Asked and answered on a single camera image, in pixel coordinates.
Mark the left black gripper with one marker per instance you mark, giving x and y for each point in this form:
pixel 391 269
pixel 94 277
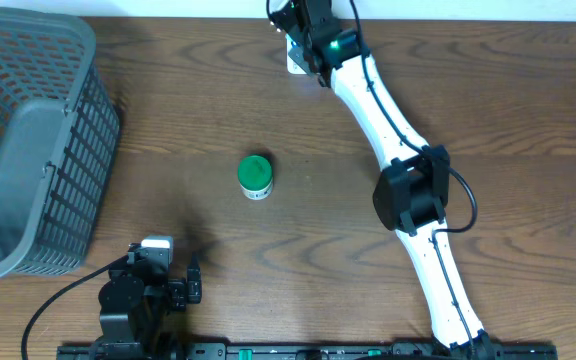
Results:
pixel 178 295

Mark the green lid jar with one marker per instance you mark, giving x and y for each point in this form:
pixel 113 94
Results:
pixel 255 176

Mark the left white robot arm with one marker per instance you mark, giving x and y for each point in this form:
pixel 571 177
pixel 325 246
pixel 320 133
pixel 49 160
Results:
pixel 136 300

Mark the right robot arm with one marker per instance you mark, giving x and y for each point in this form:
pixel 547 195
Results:
pixel 419 196

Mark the grey plastic basket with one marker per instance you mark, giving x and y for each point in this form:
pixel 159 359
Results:
pixel 59 133

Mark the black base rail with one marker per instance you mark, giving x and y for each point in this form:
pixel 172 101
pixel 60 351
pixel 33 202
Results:
pixel 399 350

